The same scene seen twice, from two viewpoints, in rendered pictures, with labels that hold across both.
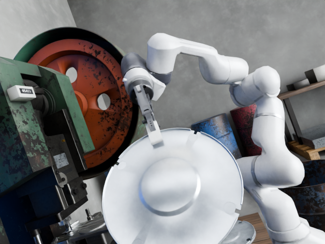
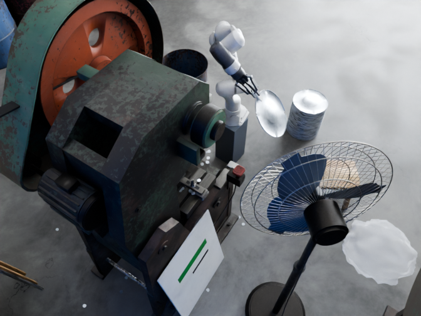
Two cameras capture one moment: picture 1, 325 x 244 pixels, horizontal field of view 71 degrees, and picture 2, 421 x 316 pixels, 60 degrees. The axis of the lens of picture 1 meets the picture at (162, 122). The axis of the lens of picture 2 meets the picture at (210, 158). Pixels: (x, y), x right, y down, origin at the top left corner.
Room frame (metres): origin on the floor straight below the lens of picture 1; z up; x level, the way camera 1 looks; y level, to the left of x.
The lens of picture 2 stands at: (0.27, 1.54, 2.51)
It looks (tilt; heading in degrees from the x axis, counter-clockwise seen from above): 53 degrees down; 291
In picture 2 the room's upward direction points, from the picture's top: 1 degrees counter-clockwise
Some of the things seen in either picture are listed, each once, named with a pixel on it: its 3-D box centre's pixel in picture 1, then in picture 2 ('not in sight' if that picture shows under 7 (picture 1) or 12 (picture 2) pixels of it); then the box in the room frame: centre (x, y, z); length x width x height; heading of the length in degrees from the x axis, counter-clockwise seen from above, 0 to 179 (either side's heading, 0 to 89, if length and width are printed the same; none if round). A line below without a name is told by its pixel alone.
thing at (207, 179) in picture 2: not in sight; (171, 179); (0.92, 0.52, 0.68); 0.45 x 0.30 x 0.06; 168
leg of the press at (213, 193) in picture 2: not in sight; (196, 236); (0.69, 0.71, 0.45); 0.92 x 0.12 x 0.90; 78
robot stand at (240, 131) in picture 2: not in sight; (230, 138); (0.80, -0.27, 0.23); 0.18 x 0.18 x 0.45; 73
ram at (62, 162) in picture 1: (54, 170); not in sight; (0.91, 0.48, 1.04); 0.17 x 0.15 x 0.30; 78
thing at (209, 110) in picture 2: not in sight; (200, 128); (0.68, 0.59, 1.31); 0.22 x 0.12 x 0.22; 78
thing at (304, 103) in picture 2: not in sight; (310, 101); (0.28, -0.80, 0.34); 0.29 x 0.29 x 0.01
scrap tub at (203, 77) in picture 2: (319, 209); (185, 84); (1.39, -0.71, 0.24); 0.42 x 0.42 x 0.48
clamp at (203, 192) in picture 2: not in sight; (193, 185); (0.76, 0.55, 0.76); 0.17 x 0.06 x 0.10; 168
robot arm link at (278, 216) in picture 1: (261, 189); (228, 94); (0.83, -0.25, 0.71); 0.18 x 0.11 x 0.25; 35
